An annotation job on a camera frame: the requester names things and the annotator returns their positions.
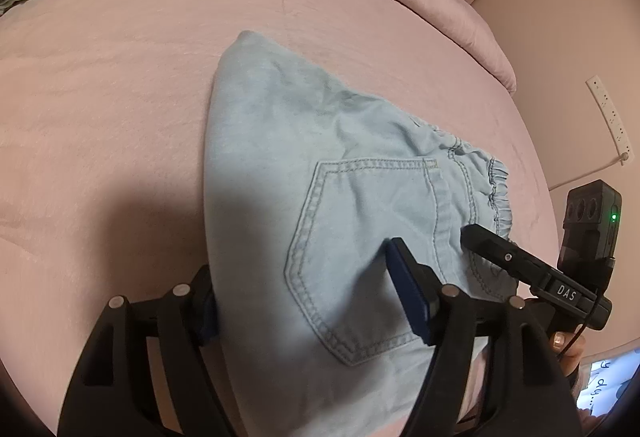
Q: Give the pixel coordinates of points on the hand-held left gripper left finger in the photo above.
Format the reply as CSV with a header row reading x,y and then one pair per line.
x,y
207,317

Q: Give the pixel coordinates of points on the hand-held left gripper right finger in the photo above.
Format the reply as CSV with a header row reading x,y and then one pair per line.
x,y
402,289

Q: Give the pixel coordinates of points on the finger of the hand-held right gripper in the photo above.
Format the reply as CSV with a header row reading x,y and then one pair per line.
x,y
500,254

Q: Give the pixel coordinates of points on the light blue strawberry pants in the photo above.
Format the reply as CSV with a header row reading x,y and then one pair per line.
x,y
350,197

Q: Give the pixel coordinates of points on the person's right hand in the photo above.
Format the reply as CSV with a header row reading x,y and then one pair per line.
x,y
567,353

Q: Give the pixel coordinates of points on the white power strip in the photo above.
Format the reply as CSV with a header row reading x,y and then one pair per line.
x,y
610,117

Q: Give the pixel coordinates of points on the flower printed cloth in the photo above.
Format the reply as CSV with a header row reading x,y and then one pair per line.
x,y
600,382

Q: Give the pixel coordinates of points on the pink bed sheet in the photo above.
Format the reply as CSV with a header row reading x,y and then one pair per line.
x,y
125,92

